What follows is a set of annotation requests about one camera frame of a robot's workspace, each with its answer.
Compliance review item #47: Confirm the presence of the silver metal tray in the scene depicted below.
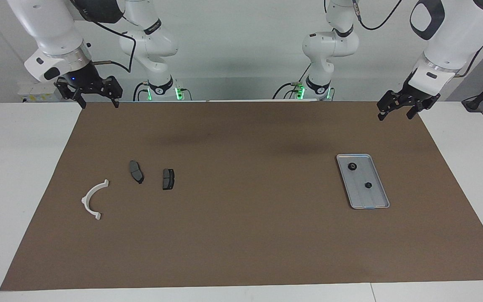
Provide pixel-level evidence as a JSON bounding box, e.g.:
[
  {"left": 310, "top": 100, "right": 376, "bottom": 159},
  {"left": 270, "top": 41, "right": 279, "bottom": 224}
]
[{"left": 336, "top": 154, "right": 390, "bottom": 209}]

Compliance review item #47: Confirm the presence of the white power strip box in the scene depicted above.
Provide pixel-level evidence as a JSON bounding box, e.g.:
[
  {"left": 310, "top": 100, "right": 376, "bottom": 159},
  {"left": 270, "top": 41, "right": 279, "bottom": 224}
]
[{"left": 18, "top": 82, "right": 64, "bottom": 102}]

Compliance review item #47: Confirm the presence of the elongated grey brake pad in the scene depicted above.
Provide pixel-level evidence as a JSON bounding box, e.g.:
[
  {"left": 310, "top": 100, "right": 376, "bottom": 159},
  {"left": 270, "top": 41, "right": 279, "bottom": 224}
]
[{"left": 129, "top": 161, "right": 145, "bottom": 185}]

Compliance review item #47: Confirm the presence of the brown table mat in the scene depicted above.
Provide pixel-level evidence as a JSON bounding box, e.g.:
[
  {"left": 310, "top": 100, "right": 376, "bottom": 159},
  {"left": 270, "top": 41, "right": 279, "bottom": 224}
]
[{"left": 0, "top": 101, "right": 483, "bottom": 291}]

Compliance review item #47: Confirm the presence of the black right base cable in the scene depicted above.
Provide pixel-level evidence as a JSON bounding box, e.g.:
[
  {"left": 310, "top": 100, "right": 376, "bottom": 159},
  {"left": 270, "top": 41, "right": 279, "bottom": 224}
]
[{"left": 132, "top": 82, "right": 152, "bottom": 102}]

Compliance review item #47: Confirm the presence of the black base cable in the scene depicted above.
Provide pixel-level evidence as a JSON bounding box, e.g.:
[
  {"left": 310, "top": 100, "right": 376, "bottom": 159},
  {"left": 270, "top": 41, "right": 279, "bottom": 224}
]
[
  {"left": 132, "top": 82, "right": 152, "bottom": 102},
  {"left": 272, "top": 63, "right": 312, "bottom": 100}
]

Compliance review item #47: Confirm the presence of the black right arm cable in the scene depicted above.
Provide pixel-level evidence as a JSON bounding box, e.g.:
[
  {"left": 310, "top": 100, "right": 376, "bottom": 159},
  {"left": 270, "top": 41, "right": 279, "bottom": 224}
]
[{"left": 92, "top": 20, "right": 137, "bottom": 74}]

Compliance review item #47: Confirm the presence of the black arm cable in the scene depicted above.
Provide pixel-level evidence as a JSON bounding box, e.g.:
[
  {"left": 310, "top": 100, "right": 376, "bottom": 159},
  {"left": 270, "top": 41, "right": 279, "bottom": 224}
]
[
  {"left": 92, "top": 20, "right": 137, "bottom": 74},
  {"left": 353, "top": 0, "right": 483, "bottom": 78}
]

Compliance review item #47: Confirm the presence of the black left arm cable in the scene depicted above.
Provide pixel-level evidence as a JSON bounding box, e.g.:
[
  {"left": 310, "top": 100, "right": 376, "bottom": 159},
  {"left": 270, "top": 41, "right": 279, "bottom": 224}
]
[{"left": 353, "top": 0, "right": 483, "bottom": 78}]

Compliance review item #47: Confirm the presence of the white curved plastic bracket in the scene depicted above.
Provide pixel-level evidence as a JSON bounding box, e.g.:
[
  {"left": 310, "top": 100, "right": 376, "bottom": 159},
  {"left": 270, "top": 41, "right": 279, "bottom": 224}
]
[{"left": 81, "top": 179, "right": 109, "bottom": 221}]

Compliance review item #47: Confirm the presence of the black left base cable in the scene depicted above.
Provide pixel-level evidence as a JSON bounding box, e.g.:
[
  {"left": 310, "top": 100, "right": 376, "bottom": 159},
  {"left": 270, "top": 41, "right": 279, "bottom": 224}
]
[{"left": 272, "top": 63, "right": 312, "bottom": 100}]

